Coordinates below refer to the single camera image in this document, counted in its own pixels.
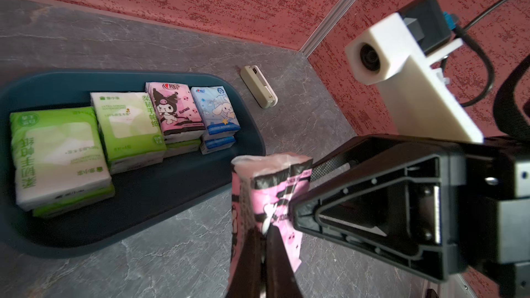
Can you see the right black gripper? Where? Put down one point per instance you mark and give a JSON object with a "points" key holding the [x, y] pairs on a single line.
{"points": [[427, 206]]}

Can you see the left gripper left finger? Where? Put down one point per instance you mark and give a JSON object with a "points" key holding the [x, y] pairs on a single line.
{"points": [[247, 278]]}

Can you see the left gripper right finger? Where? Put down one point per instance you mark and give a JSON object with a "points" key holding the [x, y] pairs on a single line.
{"points": [[279, 276]]}

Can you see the pink tissue pack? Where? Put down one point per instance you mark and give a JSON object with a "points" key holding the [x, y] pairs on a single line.
{"points": [[262, 189], [177, 113]]}

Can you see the teal plastic storage box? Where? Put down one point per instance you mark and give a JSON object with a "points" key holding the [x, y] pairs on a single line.
{"points": [[143, 197]]}

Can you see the blue tissue pack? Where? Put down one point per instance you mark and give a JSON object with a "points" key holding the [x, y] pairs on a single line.
{"points": [[214, 145], [216, 112]]}

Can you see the green tissue pack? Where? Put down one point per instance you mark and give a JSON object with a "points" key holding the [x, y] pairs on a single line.
{"points": [[130, 130], [57, 154], [74, 203], [180, 148]]}

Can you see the beige stapler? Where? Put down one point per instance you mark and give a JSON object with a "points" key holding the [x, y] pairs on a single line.
{"points": [[259, 87]]}

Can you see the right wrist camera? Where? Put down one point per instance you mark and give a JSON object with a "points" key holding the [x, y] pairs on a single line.
{"points": [[396, 55]]}

